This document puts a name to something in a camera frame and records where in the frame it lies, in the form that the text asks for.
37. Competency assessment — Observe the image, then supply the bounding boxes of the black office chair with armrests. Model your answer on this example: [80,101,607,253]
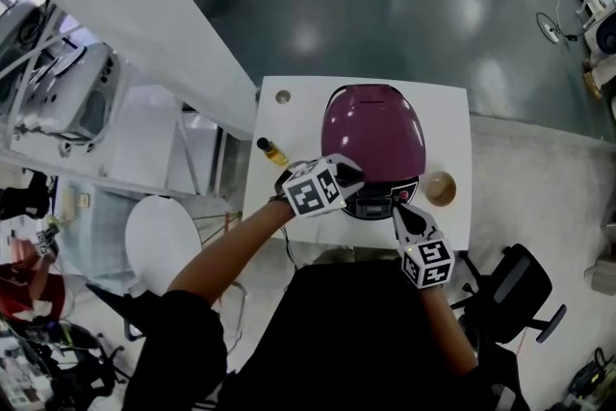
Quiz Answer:
[451,244,568,346]

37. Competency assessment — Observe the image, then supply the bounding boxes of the white square table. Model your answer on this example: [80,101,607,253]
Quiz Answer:
[242,75,473,251]

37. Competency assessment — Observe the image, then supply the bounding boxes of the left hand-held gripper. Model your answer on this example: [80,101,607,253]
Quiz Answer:
[274,153,366,218]

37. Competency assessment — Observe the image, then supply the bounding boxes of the black cantilever chair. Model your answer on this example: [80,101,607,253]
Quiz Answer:
[86,281,165,343]

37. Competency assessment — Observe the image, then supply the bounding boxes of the person's left forearm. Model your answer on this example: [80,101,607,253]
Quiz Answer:
[167,201,295,304]

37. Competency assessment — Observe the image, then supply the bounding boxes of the purple rice cooker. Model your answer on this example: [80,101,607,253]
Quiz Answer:
[321,83,428,221]

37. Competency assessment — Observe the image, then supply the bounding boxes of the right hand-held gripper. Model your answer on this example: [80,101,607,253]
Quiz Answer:
[392,205,456,290]

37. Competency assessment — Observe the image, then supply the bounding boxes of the white shelving rack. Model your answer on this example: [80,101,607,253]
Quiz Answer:
[0,0,256,198]

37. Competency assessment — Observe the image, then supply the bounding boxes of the person's khaki trousers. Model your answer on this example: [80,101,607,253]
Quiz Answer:
[312,247,386,264]

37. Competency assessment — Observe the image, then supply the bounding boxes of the group of white appliances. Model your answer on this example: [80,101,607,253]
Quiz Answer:
[0,0,121,155]

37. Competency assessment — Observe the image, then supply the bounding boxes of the person's black shirt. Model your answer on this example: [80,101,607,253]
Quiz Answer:
[122,259,530,411]

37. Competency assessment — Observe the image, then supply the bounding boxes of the white round table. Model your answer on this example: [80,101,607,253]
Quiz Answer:
[124,195,202,297]

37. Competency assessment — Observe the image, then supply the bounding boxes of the person's right forearm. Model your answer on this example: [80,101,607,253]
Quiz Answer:
[418,286,477,376]

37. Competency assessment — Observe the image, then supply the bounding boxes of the yellow oil bottle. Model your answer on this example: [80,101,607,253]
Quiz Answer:
[256,137,290,168]

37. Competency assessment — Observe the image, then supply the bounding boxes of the small wooden bowl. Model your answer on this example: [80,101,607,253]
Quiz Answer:
[423,170,457,207]

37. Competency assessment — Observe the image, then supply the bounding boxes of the black swivel chair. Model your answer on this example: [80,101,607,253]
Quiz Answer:
[47,331,126,400]

